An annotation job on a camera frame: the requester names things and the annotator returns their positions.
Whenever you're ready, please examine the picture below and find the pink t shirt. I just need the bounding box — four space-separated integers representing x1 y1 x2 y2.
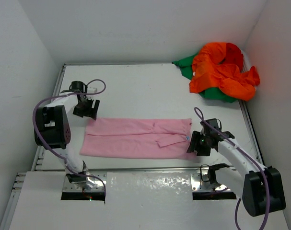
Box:
80 118 196 161

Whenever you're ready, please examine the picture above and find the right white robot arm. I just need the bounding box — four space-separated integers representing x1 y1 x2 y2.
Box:
187 118 286 217

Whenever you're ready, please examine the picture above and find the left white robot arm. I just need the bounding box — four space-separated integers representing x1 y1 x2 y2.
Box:
33 81 100 190

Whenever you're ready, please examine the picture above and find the green t shirt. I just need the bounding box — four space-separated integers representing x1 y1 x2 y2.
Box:
172 53 237 103

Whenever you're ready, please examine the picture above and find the orange t shirt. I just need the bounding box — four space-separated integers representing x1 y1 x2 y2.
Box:
189 42 260 101

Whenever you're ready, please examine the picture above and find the white front cover panel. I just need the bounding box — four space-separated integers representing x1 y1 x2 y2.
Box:
6 170 290 230

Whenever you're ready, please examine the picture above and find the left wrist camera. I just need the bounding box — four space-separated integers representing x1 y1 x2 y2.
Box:
87 87 98 94

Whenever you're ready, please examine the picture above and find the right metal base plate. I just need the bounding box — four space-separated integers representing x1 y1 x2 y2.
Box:
190 172 231 193

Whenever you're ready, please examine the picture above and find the metal base plate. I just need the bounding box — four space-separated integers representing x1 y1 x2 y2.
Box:
62 174 105 192
190 172 231 193

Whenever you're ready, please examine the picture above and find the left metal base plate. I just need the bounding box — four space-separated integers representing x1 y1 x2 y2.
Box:
62 174 105 192

